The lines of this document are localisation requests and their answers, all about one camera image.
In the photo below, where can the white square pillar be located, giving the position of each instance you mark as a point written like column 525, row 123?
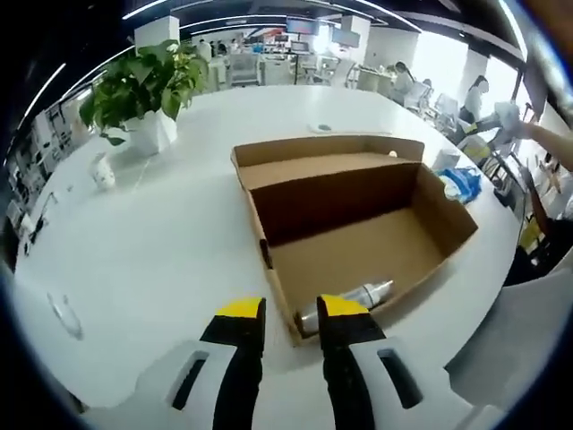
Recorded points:
column 156, row 33

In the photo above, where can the brown cardboard shoe box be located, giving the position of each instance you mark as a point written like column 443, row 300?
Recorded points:
column 358, row 251

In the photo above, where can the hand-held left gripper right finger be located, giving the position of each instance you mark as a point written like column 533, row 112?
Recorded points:
column 349, row 349

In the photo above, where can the small white translucent object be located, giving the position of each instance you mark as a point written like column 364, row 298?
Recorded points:
column 65, row 315

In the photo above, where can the computer monitor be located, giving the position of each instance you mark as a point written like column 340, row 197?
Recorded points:
column 301, row 27
column 345, row 37

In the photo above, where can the green potted plant white pot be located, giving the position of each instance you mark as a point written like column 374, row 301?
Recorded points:
column 147, row 85

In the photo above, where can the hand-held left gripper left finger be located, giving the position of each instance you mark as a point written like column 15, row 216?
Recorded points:
column 242, row 349

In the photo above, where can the round table socket cover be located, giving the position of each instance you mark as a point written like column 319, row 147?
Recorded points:
column 323, row 128

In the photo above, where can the blue wet wipes pack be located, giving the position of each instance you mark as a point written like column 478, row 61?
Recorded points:
column 465, row 188

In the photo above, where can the white pump bottle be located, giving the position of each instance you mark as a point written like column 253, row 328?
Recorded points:
column 358, row 295

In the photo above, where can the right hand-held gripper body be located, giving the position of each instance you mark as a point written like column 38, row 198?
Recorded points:
column 511, row 123

